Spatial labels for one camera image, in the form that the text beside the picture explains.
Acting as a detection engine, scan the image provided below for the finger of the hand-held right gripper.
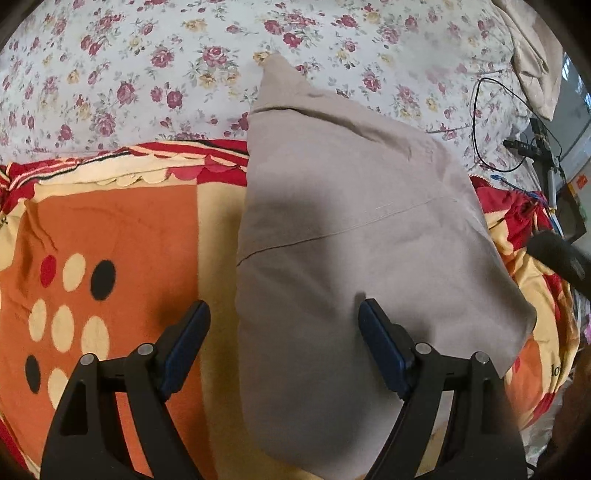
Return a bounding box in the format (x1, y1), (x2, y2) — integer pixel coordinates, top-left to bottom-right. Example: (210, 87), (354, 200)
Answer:
(526, 230), (591, 296)

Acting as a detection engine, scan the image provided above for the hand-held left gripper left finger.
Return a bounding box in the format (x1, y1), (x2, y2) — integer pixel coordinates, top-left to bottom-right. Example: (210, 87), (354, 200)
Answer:
(41, 300), (212, 480)

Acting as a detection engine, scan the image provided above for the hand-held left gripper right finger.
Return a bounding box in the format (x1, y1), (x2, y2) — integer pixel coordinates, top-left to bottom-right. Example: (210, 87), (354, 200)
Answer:
(358, 298), (528, 480)

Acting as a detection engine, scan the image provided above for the grey pillowcase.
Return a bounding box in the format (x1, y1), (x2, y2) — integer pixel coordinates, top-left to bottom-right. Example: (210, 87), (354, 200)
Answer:
(235, 52), (537, 480)

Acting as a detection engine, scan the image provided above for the silver tripod leg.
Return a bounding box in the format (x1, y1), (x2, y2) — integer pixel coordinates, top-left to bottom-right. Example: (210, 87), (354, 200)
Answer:
(546, 168), (565, 232)

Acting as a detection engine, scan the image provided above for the black electronic device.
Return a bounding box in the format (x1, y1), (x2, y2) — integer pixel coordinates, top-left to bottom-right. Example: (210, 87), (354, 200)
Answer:
(503, 117), (566, 169)

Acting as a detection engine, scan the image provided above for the orange dotted blanket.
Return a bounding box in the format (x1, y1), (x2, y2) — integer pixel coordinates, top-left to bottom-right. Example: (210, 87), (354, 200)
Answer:
(0, 140), (583, 480)

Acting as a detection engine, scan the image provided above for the beige cloth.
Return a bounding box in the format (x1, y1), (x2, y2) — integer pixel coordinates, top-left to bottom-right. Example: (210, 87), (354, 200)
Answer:
(496, 0), (567, 121)

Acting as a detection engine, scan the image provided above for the floral bedsheet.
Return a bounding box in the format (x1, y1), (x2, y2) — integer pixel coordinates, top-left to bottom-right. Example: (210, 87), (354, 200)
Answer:
(0, 0), (550, 185)

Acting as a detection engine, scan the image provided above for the black cable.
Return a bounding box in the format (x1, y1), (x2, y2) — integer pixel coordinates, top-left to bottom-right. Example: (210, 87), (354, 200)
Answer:
(471, 76), (537, 174)

